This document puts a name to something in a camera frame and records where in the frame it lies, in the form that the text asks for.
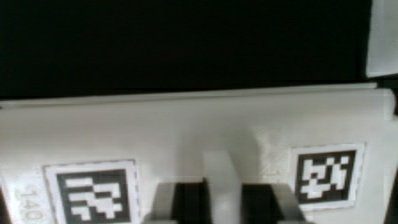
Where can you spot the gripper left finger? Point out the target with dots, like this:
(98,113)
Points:
(182,203)

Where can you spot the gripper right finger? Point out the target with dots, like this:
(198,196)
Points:
(270,205)

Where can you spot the white cabinet door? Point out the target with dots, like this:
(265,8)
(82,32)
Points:
(93,148)

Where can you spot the white cabinet body box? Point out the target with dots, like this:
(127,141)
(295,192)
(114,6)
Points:
(382,44)

